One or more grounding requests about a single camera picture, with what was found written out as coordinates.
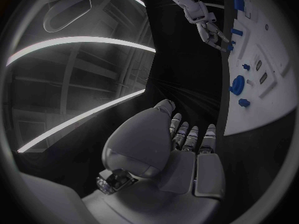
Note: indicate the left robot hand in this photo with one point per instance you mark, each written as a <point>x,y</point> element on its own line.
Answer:
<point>144,145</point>

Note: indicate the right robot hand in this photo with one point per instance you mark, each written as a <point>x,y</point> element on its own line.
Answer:
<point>208,34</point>

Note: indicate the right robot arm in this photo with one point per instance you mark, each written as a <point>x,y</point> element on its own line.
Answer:
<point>186,0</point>

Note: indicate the white task board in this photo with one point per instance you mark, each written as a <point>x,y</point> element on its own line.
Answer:
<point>259,63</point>

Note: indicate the blue plug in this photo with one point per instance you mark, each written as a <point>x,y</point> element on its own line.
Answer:
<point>230,46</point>

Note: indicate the blue long cylinder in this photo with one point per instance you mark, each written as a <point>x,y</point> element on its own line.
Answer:
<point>236,31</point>

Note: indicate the blue block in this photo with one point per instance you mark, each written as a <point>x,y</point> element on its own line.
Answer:
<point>238,1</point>

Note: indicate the blue gear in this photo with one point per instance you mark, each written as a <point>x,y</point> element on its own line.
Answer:
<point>238,85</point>

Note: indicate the blue short cylinder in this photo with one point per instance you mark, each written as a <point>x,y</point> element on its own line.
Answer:
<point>244,102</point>

